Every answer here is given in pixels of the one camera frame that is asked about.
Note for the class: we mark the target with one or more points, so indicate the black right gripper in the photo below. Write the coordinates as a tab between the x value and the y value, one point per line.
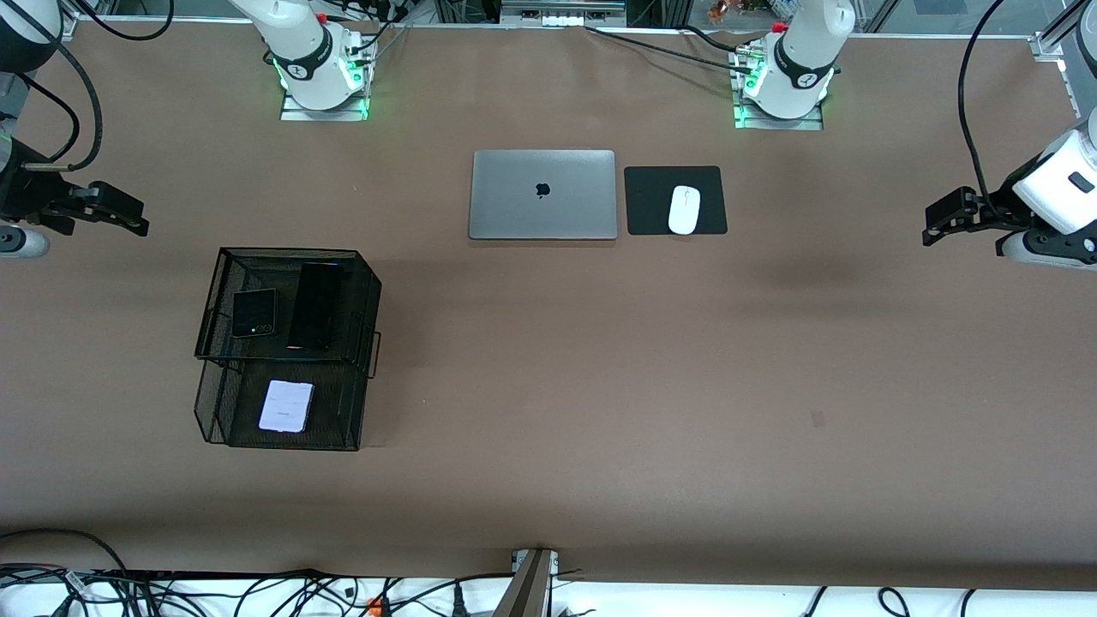
26	199

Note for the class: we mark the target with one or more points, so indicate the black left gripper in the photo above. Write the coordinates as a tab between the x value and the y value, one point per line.
992	219

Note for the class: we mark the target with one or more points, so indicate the small black flip phone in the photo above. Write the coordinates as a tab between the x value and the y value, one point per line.
254	313

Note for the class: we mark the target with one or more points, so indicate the long black smartphone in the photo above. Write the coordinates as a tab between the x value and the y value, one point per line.
314	306

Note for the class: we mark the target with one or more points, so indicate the lavender flip phone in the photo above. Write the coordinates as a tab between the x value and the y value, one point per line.
286	406

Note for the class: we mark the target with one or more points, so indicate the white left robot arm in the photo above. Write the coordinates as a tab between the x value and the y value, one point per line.
806	43

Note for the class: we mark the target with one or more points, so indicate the white computer mouse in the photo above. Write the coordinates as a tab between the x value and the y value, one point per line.
684	210

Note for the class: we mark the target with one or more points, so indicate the black mouse pad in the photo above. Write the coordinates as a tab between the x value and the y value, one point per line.
647	201

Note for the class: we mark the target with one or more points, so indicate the black mesh two-tier tray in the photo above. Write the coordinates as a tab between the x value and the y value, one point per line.
343	403

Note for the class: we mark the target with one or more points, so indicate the silver closed laptop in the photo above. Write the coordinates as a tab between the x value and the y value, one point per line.
566	201

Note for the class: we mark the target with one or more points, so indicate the grey power strip white plugs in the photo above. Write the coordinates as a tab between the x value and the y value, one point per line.
561	10

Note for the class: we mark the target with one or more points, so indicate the aluminium corner bracket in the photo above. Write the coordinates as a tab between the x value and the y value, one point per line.
68	26
1043	47

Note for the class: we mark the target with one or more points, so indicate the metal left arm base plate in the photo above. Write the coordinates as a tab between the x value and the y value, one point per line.
776	124

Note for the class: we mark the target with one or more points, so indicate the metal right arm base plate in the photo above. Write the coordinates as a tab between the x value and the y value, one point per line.
300	114

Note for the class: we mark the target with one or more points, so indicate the aluminium camera post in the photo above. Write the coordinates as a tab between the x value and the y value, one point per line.
527	587

